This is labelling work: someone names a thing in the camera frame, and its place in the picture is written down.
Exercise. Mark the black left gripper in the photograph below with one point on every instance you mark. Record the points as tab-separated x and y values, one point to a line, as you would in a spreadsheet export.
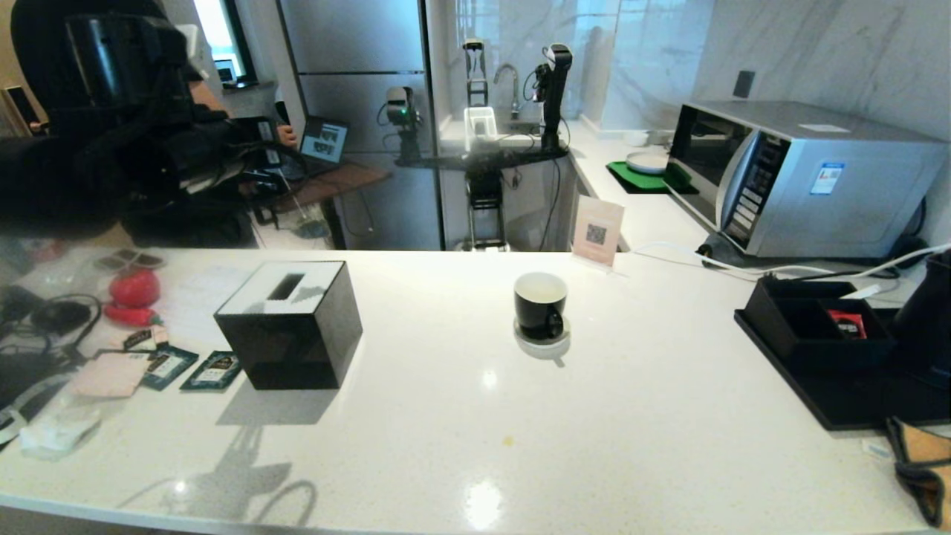
249	145

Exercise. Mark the black electric kettle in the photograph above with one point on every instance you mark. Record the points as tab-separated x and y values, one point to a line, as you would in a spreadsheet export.
929	327

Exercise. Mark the black white jointed arm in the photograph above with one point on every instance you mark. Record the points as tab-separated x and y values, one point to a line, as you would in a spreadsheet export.
556	89

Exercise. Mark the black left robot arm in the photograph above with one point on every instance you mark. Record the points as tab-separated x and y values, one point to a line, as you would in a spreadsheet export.
44	178

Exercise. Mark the teal tea bag packet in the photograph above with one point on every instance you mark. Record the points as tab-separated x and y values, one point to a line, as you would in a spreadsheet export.
213	370
169	366

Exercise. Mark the black teleoperation leader arms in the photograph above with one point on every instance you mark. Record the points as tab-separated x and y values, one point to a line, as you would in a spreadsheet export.
267	204

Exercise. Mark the open laptop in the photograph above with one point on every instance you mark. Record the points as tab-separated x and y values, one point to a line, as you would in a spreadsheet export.
325	141

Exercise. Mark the person in black shirt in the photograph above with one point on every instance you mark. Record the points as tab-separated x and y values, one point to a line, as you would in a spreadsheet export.
200	227

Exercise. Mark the wooden desk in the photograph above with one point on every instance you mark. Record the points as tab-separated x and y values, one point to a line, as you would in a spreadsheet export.
349	178

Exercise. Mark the printed white paper sheet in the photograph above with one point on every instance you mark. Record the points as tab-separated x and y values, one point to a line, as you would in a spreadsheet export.
204	297

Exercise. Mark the dark sectioned dish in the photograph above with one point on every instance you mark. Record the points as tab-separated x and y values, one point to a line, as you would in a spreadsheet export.
130	259

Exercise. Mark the black tissue box white lid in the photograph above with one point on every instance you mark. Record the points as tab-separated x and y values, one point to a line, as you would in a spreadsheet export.
290	342

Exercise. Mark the red strawberry toy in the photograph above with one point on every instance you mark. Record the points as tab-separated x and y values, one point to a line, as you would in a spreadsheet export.
135	287

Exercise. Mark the silver refrigerator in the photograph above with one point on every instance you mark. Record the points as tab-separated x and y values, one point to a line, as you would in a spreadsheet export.
349	37

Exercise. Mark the red chili pepper toy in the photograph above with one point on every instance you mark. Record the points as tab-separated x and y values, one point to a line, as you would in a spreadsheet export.
130	315

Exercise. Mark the torn brown packet strip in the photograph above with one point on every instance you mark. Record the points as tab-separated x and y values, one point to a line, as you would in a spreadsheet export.
141	338

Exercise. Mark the black round device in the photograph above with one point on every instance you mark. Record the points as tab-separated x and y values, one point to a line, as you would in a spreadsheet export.
59	317

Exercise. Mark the pink torn packet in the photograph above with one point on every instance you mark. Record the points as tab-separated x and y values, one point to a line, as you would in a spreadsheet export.
111	374

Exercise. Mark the chrome faucet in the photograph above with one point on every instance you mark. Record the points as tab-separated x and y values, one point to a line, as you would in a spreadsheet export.
511	74

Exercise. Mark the black mug white inside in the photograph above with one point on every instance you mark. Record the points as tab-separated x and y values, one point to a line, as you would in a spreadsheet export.
539	316

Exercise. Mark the crumpled white tissue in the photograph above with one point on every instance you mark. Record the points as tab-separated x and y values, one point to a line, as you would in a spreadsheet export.
56	435

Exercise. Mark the white round coaster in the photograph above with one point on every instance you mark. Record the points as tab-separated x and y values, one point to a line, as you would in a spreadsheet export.
544	351

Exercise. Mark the pink QR code sign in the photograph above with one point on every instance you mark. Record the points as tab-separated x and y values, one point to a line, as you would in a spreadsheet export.
598	230

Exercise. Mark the small white bowl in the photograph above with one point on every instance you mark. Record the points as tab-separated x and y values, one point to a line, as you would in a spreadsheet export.
637	139

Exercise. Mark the white plate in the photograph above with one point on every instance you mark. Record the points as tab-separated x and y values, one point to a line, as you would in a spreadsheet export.
648	163

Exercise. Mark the black organizer box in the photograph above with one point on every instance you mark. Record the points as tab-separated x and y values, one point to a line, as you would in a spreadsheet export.
795	338

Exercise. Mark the silver microwave oven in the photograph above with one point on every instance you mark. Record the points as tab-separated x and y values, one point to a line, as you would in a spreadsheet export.
832	189

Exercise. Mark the red sachet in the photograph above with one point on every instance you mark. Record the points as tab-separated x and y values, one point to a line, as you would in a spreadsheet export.
847	325

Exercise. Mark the white plug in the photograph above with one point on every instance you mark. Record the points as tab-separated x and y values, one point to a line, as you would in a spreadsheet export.
862	292

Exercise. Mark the black serving tray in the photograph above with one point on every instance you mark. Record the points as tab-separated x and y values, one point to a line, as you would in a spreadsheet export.
847	401

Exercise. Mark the small white sachet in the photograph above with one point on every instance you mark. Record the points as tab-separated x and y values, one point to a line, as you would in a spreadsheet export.
878	449

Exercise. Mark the orange cloth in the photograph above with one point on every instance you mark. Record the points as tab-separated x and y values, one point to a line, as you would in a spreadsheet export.
925	468

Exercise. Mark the window dark frame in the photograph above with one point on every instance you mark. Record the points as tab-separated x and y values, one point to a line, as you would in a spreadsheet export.
215	30

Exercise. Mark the black wall socket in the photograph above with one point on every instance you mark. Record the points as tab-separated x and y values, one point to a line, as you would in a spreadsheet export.
745	83

